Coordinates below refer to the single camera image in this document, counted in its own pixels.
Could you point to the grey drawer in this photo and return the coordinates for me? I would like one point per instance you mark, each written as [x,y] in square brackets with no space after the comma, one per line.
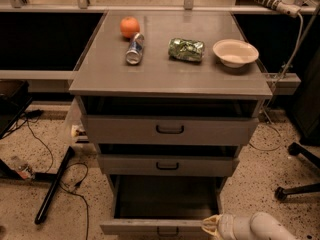
[163,206]
[159,165]
[102,129]

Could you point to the grey middle drawer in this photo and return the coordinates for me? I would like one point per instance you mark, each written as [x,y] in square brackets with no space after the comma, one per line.
[159,165]

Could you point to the orange fruit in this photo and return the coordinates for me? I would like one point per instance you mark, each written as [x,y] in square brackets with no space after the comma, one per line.
[129,26]

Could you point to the grey drawer cabinet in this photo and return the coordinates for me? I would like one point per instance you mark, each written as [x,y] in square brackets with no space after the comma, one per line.
[163,86]

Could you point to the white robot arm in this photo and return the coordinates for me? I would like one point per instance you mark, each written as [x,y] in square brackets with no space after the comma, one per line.
[259,226]

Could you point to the white paper bowl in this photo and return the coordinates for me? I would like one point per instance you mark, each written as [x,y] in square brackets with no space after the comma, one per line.
[235,53]

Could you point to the blue silver soda can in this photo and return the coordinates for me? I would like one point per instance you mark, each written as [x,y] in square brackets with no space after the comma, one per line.
[134,52]

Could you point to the clear plastic bottle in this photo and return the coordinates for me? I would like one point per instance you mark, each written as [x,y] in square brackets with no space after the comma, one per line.
[23,168]

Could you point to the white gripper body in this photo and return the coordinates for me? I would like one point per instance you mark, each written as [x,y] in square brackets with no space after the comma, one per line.
[228,226]

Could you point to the green foil snack bag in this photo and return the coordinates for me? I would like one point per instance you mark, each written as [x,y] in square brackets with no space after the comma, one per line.
[186,50]

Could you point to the grey bottom drawer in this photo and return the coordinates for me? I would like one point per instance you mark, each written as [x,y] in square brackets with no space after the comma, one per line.
[163,206]

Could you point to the grey top drawer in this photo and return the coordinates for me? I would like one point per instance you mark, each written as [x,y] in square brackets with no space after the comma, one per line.
[102,129]

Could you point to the white power strip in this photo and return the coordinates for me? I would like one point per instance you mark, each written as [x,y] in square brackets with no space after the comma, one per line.
[286,7]

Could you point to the clear plastic bin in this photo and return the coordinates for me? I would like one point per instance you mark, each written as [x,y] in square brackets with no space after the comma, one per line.
[73,131]

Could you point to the black metal stand leg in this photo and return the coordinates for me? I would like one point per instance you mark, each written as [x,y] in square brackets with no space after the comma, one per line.
[41,215]

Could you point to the black box on left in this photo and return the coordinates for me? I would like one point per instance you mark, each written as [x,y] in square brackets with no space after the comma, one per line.
[14,99]

